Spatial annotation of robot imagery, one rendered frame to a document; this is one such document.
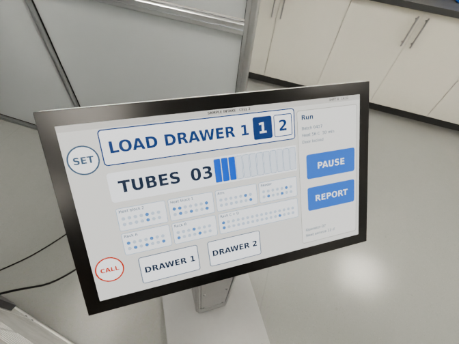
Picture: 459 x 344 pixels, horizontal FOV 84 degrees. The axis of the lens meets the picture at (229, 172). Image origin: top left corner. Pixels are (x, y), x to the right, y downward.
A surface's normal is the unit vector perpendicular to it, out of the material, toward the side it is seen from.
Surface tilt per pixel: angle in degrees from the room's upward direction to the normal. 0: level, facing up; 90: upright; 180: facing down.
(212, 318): 3
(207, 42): 90
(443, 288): 0
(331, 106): 50
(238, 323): 3
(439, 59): 90
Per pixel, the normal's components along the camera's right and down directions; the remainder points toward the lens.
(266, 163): 0.26, 0.19
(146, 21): -0.29, 0.73
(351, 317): 0.09, -0.62
